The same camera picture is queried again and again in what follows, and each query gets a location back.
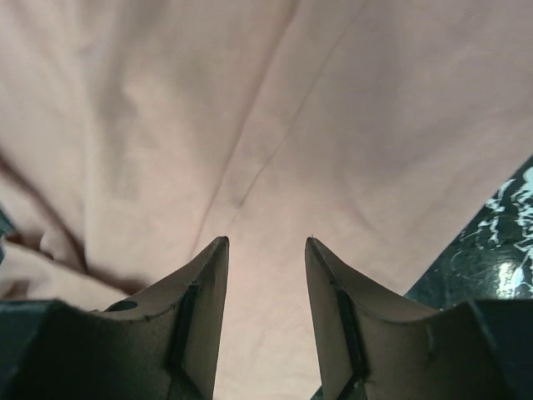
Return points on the pink t shirt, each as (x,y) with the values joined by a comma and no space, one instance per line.
(134,132)

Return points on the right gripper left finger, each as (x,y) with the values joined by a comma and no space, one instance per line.
(161,343)

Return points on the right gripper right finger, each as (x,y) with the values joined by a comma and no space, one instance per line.
(374,344)

